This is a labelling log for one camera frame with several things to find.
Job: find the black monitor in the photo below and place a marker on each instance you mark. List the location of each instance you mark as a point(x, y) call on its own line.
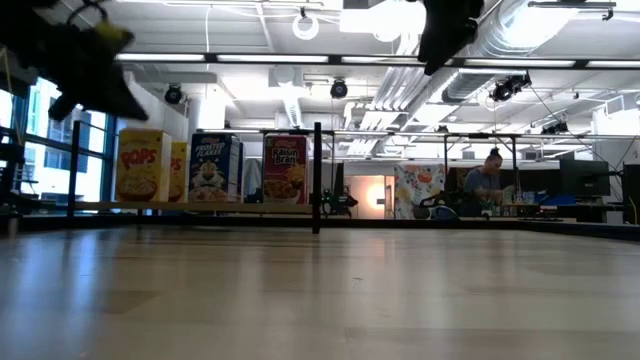
point(631, 192)
point(585, 177)

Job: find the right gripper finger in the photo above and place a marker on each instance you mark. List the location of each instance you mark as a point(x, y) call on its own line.
point(432, 50)
point(455, 42)

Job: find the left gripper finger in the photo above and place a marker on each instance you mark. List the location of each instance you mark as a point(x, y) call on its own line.
point(62, 107)
point(120, 100)

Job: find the pink Raisin Bran cereal box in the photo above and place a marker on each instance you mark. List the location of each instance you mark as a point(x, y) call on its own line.
point(285, 169)

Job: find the floral patterned cloth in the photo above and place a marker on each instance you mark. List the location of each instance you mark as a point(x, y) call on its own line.
point(417, 190)

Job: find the black table edge bar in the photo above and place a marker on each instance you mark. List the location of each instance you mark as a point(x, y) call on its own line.
point(450, 227)

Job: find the person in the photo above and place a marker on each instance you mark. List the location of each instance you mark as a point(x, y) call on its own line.
point(487, 185)

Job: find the black robot with green parts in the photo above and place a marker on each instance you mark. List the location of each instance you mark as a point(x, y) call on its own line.
point(337, 202)

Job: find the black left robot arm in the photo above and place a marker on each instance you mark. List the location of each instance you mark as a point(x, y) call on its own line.
point(30, 25)

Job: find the yellow Corn Pops cereal box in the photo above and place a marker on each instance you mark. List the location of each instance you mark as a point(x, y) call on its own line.
point(142, 165)
point(179, 172)

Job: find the silver ventilation duct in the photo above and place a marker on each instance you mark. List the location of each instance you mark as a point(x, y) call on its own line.
point(520, 30)

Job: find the yellow tape label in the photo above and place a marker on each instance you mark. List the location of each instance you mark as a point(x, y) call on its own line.
point(114, 33)

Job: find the overhead light bar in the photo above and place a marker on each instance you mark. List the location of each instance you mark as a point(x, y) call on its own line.
point(270, 58)

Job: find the black aluminium frame rails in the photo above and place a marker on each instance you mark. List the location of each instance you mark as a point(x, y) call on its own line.
point(10, 210)

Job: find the dark rounded device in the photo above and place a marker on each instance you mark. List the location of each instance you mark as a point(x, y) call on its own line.
point(440, 212)

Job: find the black ceiling spotlight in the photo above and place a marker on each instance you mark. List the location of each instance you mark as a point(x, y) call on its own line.
point(510, 87)
point(173, 94)
point(338, 89)

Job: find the wooden shelf with black frame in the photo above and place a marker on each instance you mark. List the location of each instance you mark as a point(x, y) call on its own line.
point(200, 207)

